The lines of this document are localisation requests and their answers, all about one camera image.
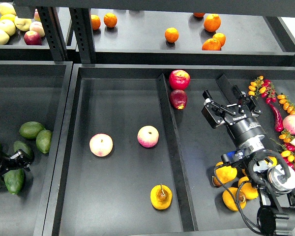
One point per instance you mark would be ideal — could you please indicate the black left tray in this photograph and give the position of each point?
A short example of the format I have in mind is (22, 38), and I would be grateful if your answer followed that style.
(31, 91)

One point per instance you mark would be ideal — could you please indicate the cherry tomato bunch top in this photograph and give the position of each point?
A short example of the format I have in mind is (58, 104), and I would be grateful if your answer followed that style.
(263, 88)

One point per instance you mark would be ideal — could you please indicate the black middle tray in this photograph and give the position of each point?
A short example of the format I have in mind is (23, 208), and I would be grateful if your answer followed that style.
(110, 196)

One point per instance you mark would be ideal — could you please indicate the green avocado top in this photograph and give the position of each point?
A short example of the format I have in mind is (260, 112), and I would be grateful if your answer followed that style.
(30, 129)

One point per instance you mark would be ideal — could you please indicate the black upper shelf right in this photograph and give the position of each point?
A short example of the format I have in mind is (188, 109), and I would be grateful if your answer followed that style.
(138, 38)

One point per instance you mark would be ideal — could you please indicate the black perforated post left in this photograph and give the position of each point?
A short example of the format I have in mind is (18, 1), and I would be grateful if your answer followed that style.
(53, 32)

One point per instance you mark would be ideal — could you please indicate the pink apple right tray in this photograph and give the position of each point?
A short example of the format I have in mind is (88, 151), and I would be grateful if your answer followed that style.
(289, 124)

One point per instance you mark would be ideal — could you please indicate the orange centre shelf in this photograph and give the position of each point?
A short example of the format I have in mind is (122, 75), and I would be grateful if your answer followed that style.
(171, 35)

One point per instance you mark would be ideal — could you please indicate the dark green avocado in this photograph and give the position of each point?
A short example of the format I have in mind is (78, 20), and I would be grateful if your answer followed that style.
(14, 181)

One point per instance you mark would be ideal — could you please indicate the pink apple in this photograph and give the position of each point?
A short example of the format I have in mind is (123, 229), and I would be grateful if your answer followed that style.
(148, 136)
(101, 144)

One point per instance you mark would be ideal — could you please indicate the pink apple left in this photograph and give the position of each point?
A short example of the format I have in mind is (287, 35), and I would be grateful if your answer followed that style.
(101, 144)

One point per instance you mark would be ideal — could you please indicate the cherry tomato bunch bottom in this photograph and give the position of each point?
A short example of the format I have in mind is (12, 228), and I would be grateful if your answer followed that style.
(285, 147)

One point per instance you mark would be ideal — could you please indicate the orange right small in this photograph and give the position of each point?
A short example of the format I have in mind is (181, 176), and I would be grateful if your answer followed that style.
(220, 37)

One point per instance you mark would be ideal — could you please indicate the pale peach on shelf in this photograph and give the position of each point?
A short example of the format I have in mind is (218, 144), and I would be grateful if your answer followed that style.
(37, 27)

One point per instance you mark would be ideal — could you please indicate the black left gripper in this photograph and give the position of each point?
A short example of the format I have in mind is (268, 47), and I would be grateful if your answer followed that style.
(20, 160)

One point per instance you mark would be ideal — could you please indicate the orange cherry tomato vine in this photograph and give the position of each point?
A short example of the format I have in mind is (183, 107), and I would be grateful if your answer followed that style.
(286, 103)

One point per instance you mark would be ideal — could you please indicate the large orange upper right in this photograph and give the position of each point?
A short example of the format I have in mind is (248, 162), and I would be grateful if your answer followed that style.
(212, 22)

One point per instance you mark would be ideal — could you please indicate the cherry tomato bunch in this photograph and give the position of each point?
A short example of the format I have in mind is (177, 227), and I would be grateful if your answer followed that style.
(263, 88)
(285, 147)

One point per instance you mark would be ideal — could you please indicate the orange under shelf beam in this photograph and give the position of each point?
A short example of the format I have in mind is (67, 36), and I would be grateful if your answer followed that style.
(198, 15)

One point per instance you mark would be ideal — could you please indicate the bright red apple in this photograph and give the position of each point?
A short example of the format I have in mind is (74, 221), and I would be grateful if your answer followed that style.
(179, 79)

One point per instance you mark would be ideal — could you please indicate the dark red apple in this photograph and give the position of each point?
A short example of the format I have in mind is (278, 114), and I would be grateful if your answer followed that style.
(178, 99)

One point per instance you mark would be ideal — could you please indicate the green avocado centre hidden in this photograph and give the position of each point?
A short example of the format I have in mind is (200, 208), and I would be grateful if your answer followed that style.
(24, 147)

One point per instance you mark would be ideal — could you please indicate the green avocado beside tray edge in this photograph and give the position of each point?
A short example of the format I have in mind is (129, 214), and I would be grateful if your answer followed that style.
(43, 141)

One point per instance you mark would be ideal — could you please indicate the orange front right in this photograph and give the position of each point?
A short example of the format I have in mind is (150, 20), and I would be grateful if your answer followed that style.
(211, 44)

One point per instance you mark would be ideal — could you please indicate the black tray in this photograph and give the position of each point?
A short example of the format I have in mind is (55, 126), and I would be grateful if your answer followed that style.
(110, 196)
(31, 91)

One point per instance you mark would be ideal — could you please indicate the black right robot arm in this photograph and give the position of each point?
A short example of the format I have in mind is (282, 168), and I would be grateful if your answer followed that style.
(266, 169)

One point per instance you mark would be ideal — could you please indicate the red apple on shelf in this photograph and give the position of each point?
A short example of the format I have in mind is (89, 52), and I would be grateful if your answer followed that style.
(32, 38)

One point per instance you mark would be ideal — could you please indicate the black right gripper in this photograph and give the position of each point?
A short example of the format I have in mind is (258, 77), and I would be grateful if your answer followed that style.
(240, 128)

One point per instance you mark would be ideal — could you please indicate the red chili pepper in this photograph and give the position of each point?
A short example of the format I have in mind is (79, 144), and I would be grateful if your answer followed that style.
(278, 122)

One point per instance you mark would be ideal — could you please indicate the pink apple centre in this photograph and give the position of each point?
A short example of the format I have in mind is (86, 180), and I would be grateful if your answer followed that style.
(148, 136)

